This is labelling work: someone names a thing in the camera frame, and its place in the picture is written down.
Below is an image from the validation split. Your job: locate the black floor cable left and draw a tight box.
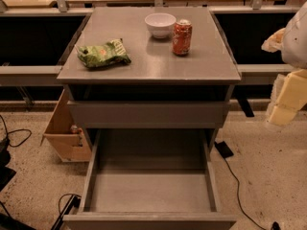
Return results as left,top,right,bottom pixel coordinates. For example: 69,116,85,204
0,114,33,149

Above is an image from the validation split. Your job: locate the white ceramic bowl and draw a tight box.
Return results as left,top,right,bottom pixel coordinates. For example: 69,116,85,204
145,12,176,38

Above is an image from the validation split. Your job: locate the small can in box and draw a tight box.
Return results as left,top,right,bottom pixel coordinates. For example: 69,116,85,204
70,125,83,134

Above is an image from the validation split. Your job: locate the grey drawer cabinet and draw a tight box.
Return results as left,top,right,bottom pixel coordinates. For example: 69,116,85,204
58,7,241,145

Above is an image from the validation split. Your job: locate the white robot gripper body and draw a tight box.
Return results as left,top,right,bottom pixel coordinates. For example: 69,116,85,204
281,2,307,69

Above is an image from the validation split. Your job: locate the orange soda can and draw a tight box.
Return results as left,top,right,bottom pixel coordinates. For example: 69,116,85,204
173,19,193,56

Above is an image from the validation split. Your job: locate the black floor cable right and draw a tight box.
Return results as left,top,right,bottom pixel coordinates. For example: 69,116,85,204
224,157,282,230

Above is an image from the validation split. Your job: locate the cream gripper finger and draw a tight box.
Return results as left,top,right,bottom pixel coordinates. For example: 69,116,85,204
261,28,285,53
267,70,307,127

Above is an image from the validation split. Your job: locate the closed grey top drawer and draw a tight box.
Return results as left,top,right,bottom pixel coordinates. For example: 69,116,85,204
68,101,230,128

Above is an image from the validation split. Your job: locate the black power adapter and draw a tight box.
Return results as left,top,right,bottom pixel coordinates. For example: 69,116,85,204
215,142,234,158

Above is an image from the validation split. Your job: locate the open grey middle drawer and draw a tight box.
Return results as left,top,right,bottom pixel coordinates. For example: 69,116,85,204
64,129,236,230

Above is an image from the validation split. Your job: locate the black cable near drawer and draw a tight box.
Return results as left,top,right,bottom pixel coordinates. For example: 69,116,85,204
50,193,83,230

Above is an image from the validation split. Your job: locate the black floor cable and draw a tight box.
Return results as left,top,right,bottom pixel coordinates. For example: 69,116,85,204
0,114,33,149
224,157,282,230

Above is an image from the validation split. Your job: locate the brown cardboard box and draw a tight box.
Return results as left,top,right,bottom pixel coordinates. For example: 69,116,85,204
43,90,91,162

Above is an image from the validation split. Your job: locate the green jalapeno chip bag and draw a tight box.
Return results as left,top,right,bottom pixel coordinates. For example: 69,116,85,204
76,39,131,69

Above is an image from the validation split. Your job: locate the black equipment at left edge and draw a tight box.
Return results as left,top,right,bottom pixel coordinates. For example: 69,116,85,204
0,138,35,230

